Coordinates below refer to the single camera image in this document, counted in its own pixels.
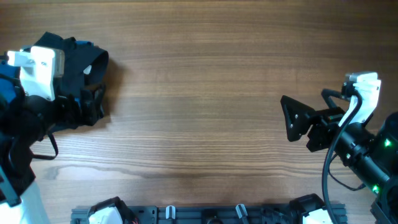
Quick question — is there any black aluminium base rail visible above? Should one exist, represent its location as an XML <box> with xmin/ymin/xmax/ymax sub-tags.
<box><xmin>70</xmin><ymin>203</ymin><xmax>348</xmax><ymax>224</ymax></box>

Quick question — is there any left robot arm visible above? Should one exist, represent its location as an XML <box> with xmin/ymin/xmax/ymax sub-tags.
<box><xmin>1</xmin><ymin>83</ymin><xmax>106</xmax><ymax>223</ymax></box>

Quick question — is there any black polo shirt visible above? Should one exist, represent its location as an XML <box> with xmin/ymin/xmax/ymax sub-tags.
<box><xmin>34</xmin><ymin>32</ymin><xmax>109</xmax><ymax>109</ymax></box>

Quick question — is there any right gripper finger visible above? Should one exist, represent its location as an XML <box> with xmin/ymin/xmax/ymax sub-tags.
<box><xmin>321</xmin><ymin>89</ymin><xmax>350</xmax><ymax>108</ymax></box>
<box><xmin>280</xmin><ymin>95</ymin><xmax>316</xmax><ymax>142</ymax></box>

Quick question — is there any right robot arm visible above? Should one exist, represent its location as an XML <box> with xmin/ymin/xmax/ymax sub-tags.
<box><xmin>280</xmin><ymin>89</ymin><xmax>397</xmax><ymax>223</ymax></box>

